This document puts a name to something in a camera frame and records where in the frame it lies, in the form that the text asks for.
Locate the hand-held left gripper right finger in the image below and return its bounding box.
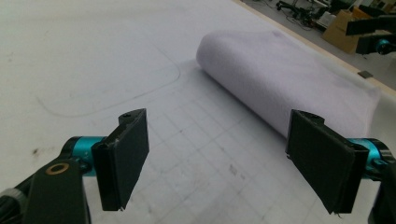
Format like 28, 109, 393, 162
285, 109, 396, 224

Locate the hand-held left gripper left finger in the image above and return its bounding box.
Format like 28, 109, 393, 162
21, 107, 150, 224

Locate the lilac printed towel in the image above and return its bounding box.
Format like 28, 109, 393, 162
195, 29, 381, 139

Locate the brown cardboard box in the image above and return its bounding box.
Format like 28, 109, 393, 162
321, 8, 372, 54

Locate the black wheeled stand base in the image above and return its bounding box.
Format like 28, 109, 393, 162
276, 0, 316, 17

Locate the white grid mat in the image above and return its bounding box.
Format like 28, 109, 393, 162
0, 0, 396, 224

